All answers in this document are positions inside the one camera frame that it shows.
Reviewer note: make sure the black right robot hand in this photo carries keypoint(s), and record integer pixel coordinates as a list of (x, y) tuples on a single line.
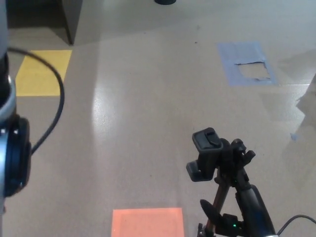
[(256, 209)]

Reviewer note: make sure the black phone stand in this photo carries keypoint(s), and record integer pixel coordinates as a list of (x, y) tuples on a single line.
[(206, 158)]

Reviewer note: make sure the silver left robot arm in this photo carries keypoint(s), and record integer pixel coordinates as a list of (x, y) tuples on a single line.
[(17, 158)]

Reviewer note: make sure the black round floor disc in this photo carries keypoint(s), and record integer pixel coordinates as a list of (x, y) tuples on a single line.
[(165, 2)]

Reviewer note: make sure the small blue tape scrap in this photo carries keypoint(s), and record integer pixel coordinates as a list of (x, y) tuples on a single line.
[(295, 137)]

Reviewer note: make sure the orange paper sheet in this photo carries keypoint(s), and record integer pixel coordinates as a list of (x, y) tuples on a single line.
[(148, 222)]

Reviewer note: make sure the torn blue paper sheet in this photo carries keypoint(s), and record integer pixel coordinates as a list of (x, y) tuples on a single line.
[(232, 53)]

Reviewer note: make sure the yellow paper sheet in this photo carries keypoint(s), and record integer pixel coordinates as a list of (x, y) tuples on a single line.
[(42, 74)]

